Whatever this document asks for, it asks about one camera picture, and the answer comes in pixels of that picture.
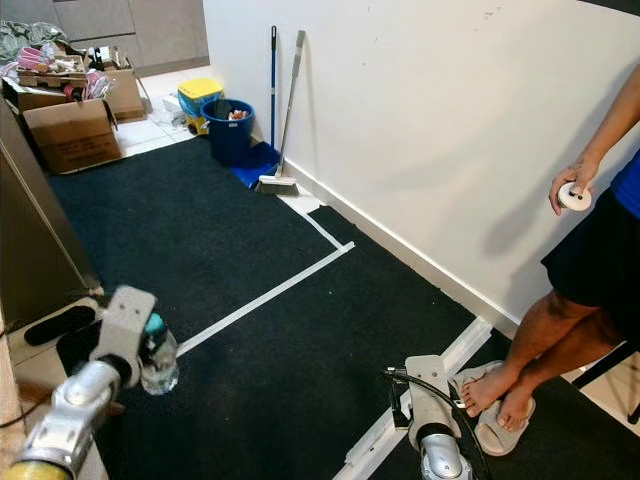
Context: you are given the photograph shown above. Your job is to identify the grey green crumpled cloth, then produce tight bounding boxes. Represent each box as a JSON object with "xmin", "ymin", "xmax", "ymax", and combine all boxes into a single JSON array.
[{"xmin": 0, "ymin": 20, "xmax": 68, "ymax": 63}]

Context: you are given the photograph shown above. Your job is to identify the steel grey fridge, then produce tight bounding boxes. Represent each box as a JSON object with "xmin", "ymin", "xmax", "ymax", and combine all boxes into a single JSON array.
[{"xmin": 0, "ymin": 105, "xmax": 108, "ymax": 333}]

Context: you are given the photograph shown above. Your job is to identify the thin white tape line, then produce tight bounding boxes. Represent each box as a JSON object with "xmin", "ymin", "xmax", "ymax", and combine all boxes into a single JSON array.
[{"xmin": 174, "ymin": 240, "xmax": 357, "ymax": 358}]

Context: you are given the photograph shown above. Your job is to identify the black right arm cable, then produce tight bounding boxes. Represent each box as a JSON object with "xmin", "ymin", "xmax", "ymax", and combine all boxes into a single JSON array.
[{"xmin": 385, "ymin": 368, "xmax": 496, "ymax": 480}]

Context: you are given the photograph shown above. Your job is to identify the blue shirt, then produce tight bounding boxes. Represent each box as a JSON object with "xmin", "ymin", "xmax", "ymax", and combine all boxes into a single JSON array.
[{"xmin": 610, "ymin": 148, "xmax": 640, "ymax": 223}]

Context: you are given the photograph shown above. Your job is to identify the dark blue carpet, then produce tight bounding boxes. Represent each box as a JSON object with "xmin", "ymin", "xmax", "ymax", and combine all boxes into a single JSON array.
[{"xmin": 50, "ymin": 135, "xmax": 640, "ymax": 480}]

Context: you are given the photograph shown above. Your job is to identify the person's bare leg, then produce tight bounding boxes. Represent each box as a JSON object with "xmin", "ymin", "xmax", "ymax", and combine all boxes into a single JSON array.
[
  {"xmin": 460, "ymin": 290, "xmax": 596, "ymax": 411},
  {"xmin": 495, "ymin": 320, "xmax": 623, "ymax": 433}
]

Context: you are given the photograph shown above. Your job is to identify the grey slipper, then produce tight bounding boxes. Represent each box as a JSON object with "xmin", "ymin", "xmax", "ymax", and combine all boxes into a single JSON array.
[
  {"xmin": 448, "ymin": 360, "xmax": 506, "ymax": 413},
  {"xmin": 472, "ymin": 395, "xmax": 538, "ymax": 458}
]

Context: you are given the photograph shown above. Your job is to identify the cardboard tray of clutter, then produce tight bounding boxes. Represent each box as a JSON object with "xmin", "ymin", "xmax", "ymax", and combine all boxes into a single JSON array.
[{"xmin": 3, "ymin": 40, "xmax": 113, "ymax": 103}]

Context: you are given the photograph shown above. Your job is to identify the black oval floor pad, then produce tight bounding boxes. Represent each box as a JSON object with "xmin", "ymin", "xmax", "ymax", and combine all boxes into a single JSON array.
[{"xmin": 24, "ymin": 305, "xmax": 98, "ymax": 349}]

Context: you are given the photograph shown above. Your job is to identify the black metal stool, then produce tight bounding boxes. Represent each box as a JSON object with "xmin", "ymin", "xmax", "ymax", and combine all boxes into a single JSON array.
[{"xmin": 568, "ymin": 338, "xmax": 640, "ymax": 428}]

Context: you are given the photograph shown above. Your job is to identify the large printed cardboard box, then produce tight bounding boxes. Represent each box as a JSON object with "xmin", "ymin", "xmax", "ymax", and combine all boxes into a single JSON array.
[{"xmin": 21, "ymin": 98, "xmax": 122, "ymax": 177}]

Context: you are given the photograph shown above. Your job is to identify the clear water bottle teal cap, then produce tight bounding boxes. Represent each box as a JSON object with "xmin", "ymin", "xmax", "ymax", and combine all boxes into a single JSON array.
[{"xmin": 138, "ymin": 313, "xmax": 180, "ymax": 396}]

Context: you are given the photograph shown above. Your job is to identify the grey kitchen cabinets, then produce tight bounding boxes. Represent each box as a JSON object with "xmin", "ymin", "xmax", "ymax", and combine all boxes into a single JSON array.
[{"xmin": 0, "ymin": 0, "xmax": 212, "ymax": 78}]

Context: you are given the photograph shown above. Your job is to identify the blue bin yellow lid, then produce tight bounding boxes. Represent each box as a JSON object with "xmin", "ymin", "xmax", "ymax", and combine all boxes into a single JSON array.
[{"xmin": 176, "ymin": 78, "xmax": 225, "ymax": 138}]

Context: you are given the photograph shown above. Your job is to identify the dark blue bucket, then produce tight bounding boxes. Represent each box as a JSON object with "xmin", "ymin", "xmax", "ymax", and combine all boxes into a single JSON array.
[{"xmin": 200, "ymin": 98, "xmax": 257, "ymax": 169}]

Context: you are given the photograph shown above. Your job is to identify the black shorts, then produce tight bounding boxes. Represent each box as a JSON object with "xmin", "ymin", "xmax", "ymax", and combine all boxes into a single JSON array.
[{"xmin": 540, "ymin": 185, "xmax": 640, "ymax": 346}]

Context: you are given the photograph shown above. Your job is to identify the wide white floor strip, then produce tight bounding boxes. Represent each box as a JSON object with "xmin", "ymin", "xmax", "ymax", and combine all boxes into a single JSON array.
[{"xmin": 332, "ymin": 316, "xmax": 498, "ymax": 480}]

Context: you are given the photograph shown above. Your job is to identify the person's right hand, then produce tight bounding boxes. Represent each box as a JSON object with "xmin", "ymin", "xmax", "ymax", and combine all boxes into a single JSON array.
[{"xmin": 547, "ymin": 155, "xmax": 603, "ymax": 217}]

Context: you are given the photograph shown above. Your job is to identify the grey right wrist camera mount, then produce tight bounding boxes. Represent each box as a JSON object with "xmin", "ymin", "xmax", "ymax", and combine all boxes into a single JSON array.
[{"xmin": 404, "ymin": 355, "xmax": 454, "ymax": 439}]

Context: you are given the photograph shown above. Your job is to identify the white round controller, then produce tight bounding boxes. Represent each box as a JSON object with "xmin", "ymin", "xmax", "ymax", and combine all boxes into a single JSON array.
[{"xmin": 558, "ymin": 182, "xmax": 595, "ymax": 213}]

